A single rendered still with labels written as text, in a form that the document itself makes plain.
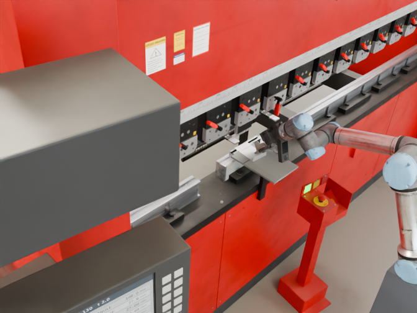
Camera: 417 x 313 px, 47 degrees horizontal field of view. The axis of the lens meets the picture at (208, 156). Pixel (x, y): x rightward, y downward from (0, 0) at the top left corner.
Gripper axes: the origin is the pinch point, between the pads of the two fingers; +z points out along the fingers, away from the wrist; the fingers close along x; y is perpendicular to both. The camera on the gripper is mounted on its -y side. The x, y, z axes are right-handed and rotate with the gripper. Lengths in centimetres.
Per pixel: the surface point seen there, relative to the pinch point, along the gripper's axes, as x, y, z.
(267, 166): 1.3, -7.6, -0.3
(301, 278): -25, -74, 53
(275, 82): -14.0, 25.0, -14.2
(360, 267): -74, -92, 59
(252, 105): 0.8, 19.7, -10.4
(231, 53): 18, 38, -35
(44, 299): 124, -10, -81
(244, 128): 0.8, 13.3, 2.4
